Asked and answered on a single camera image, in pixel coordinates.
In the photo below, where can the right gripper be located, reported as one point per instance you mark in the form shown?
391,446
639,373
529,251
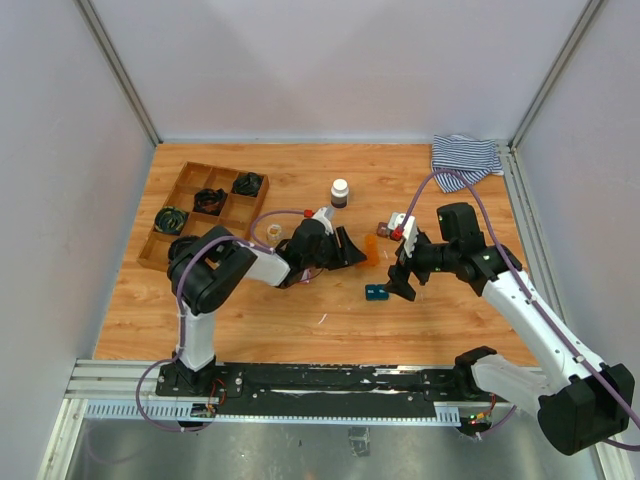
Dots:
399,275

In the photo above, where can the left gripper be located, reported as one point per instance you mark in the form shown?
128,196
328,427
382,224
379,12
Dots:
348,255

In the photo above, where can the orange pill box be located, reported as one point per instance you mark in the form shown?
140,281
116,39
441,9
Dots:
371,250

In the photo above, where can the clear glass pill bottle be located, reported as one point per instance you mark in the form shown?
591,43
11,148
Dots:
274,234

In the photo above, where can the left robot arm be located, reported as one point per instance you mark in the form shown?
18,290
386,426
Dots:
204,271

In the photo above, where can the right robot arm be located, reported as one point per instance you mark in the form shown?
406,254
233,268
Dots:
577,399

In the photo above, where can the teal pill box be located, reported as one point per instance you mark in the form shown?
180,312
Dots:
376,292

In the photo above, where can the brown pill box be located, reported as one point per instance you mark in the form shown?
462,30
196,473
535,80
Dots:
384,230

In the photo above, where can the pink pill organizer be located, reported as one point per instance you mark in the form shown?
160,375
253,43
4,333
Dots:
306,276

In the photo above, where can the white cap pill bottle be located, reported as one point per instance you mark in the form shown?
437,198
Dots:
339,193

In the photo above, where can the striped blue cloth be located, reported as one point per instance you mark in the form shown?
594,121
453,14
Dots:
472,159

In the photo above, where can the wooden compartment tray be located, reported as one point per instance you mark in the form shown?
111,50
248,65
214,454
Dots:
202,197

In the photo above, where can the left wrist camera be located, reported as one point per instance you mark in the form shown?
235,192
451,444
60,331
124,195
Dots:
324,215

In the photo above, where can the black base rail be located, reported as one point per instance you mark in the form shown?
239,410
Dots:
319,390

